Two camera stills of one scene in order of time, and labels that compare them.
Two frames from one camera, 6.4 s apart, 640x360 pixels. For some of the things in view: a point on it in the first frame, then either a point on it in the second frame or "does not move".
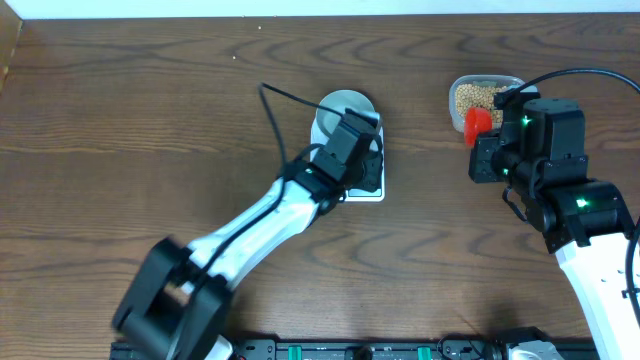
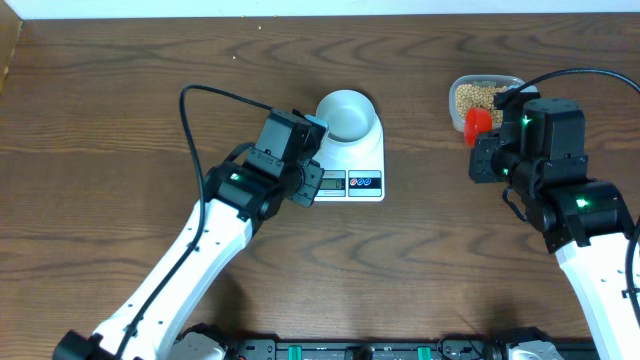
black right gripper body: (481, 169) does not move
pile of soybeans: (476, 95) does not move
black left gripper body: (362, 174) to (300, 184)
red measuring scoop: (476, 120) does not move
